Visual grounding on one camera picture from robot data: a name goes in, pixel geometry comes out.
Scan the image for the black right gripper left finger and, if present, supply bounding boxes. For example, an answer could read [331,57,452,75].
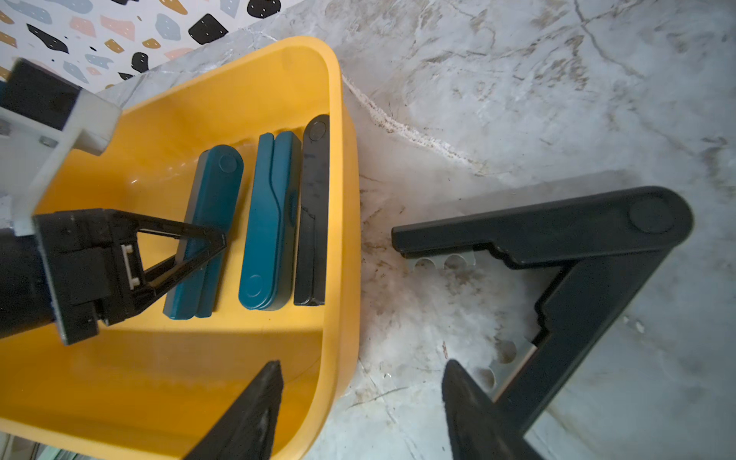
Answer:
[184,360,284,460]

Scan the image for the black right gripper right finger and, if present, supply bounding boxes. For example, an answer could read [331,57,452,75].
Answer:
[442,360,541,459]

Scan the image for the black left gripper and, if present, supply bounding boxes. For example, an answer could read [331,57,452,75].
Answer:
[1,59,227,345]

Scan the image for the teal pliers moved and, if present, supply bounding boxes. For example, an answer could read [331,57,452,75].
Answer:
[239,131,302,311]
[162,144,245,321]

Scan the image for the yellow storage box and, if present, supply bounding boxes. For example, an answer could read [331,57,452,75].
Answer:
[1,36,361,459]

